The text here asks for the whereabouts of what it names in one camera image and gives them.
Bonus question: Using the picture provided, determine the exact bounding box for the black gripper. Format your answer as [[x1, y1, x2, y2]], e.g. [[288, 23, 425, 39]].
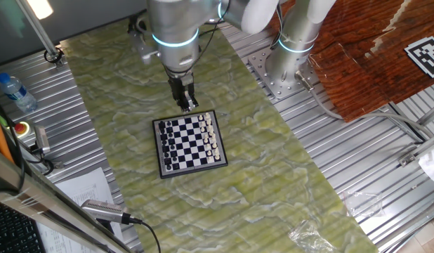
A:
[[167, 74, 199, 112]]

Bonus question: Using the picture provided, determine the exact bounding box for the black framed magnetic chessboard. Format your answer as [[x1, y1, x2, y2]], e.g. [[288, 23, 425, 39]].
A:
[[152, 110, 229, 180]]

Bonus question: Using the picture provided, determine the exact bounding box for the green marble patterned mat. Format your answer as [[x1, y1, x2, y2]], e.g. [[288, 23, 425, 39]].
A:
[[60, 0, 379, 253]]

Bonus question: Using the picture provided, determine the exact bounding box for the printed white paper sheet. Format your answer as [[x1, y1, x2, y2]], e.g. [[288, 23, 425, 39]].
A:
[[36, 167, 125, 253]]

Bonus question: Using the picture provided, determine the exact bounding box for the aluminium pole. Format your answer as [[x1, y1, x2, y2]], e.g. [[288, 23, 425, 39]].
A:
[[15, 0, 63, 67]]

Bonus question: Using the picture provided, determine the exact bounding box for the clear plastic water bottle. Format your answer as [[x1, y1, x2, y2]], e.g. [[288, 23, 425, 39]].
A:
[[0, 72, 39, 113]]

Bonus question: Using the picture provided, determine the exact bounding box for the red emergency stop button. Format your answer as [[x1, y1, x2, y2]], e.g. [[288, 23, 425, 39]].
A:
[[6, 121, 31, 140]]

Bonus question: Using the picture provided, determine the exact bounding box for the clear plastic bag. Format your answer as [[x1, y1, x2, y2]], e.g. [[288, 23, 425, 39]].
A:
[[341, 189, 385, 219], [288, 219, 339, 253]]

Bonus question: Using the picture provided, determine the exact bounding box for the orange rod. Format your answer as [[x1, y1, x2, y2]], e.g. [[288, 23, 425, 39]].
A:
[[0, 107, 15, 164]]

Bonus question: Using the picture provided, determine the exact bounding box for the black keyboard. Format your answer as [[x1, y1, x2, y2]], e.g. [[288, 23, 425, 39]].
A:
[[0, 198, 48, 253]]

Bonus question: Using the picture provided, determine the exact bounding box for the aluminium profile beam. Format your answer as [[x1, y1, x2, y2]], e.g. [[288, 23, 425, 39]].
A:
[[398, 131, 434, 168], [415, 100, 434, 127]]

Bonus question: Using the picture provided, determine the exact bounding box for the black white marker tag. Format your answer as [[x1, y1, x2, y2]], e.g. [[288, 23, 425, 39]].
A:
[[403, 36, 434, 79]]

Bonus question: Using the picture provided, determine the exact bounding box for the white crumpled cloth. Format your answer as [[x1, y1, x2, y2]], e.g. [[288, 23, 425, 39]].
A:
[[417, 147, 434, 187]]

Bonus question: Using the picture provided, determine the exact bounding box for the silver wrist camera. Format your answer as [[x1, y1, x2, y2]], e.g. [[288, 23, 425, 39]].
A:
[[129, 30, 160, 66]]

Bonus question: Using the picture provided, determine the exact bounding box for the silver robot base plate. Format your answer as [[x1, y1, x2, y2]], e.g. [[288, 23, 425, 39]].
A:
[[246, 47, 322, 101]]

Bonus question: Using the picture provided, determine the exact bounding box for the black camera cable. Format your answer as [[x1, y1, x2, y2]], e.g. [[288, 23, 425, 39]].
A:
[[126, 13, 150, 36]]

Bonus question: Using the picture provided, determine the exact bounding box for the grey base cable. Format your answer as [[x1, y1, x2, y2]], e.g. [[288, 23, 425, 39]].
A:
[[294, 70, 434, 141]]

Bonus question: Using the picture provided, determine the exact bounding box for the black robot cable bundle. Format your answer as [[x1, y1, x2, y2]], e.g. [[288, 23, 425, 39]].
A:
[[269, 3, 287, 50]]

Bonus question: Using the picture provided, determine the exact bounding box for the black plug cable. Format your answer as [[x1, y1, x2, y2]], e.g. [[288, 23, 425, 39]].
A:
[[121, 213, 162, 253]]

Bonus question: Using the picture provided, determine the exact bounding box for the silver camera with grille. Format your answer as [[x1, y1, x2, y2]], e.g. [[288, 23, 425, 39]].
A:
[[80, 199, 133, 226]]

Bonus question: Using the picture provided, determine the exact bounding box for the silver boxy camera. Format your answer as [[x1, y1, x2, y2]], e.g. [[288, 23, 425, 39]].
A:
[[33, 125, 51, 155]]

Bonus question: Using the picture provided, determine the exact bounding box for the aluminium frame bar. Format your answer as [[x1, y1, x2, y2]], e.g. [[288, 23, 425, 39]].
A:
[[0, 145, 133, 253]]

